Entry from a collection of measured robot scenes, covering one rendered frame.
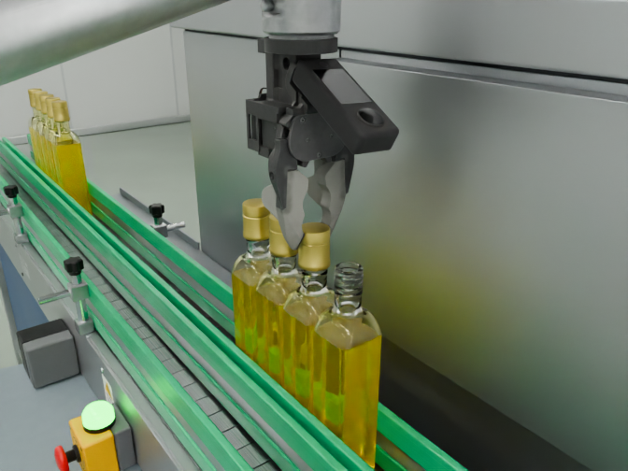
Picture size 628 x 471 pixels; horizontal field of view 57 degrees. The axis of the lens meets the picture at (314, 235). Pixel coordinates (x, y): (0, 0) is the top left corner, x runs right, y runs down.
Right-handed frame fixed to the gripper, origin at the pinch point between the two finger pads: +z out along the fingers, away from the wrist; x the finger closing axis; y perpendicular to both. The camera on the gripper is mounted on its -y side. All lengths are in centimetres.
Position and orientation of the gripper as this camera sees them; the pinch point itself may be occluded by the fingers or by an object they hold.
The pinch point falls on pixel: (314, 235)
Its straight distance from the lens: 62.2
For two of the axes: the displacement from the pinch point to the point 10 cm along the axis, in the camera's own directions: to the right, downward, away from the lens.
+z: 0.0, 9.2, 3.9
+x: -8.0, 2.3, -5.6
